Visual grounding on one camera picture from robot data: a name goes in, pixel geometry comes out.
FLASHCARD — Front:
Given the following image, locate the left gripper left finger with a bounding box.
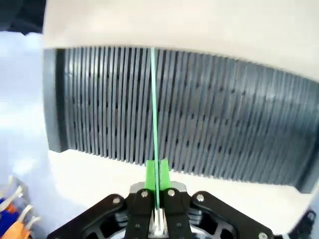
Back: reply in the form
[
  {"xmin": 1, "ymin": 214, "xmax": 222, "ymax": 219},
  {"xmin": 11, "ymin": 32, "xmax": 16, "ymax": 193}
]
[{"xmin": 47, "ymin": 159, "xmax": 157, "ymax": 239}]

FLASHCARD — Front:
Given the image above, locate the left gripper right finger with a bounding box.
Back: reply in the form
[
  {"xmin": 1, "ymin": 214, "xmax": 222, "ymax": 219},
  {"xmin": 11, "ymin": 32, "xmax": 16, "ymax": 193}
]
[{"xmin": 159, "ymin": 157, "xmax": 274, "ymax": 239}]

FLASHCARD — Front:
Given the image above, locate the green PCB board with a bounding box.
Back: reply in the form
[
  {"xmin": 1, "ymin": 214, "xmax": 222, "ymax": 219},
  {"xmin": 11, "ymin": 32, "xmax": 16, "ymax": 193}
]
[{"xmin": 151, "ymin": 46, "xmax": 160, "ymax": 210}]

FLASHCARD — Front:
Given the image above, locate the black slotted PCB rack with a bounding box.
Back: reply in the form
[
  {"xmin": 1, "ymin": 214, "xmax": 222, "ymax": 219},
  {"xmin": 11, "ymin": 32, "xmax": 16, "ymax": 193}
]
[{"xmin": 43, "ymin": 44, "xmax": 319, "ymax": 194}]

